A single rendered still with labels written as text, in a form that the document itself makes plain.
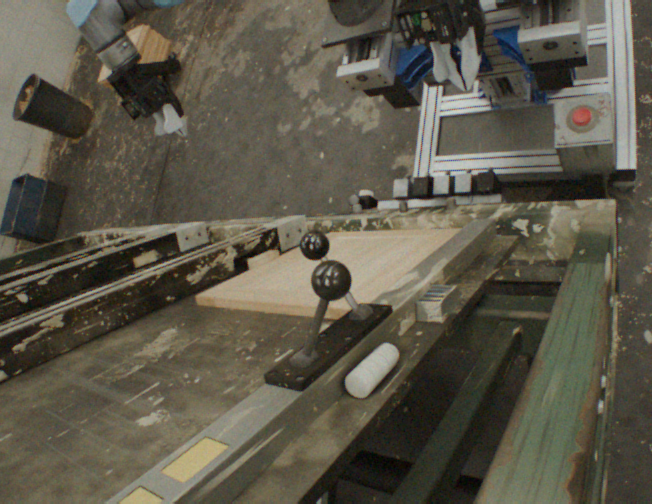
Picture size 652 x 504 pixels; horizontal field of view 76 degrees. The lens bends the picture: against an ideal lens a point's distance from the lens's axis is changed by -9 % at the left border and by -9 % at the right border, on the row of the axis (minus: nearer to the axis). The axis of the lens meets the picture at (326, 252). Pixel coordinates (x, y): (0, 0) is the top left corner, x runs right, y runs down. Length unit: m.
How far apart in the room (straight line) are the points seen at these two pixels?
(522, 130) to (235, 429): 1.70
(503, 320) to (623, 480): 1.24
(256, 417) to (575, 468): 0.26
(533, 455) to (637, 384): 1.57
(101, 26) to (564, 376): 0.96
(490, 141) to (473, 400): 1.49
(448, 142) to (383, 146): 0.50
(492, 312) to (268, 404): 0.44
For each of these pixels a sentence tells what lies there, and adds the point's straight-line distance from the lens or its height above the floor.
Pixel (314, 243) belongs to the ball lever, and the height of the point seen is 1.46.
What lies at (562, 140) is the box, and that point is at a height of 0.93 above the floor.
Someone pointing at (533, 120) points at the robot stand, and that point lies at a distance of 1.95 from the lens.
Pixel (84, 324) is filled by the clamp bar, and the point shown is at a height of 1.49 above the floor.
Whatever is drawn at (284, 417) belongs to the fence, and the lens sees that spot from 0.44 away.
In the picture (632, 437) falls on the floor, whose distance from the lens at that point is 1.90.
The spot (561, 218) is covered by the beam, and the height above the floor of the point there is 0.90.
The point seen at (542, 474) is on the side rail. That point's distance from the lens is 0.32.
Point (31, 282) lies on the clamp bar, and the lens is 1.30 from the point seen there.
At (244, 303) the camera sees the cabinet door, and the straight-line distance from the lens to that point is 0.83.
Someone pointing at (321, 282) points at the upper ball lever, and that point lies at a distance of 0.41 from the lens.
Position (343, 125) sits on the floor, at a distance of 2.61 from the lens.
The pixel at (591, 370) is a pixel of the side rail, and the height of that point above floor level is 1.46.
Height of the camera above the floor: 1.89
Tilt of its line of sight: 53 degrees down
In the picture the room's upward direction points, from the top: 67 degrees counter-clockwise
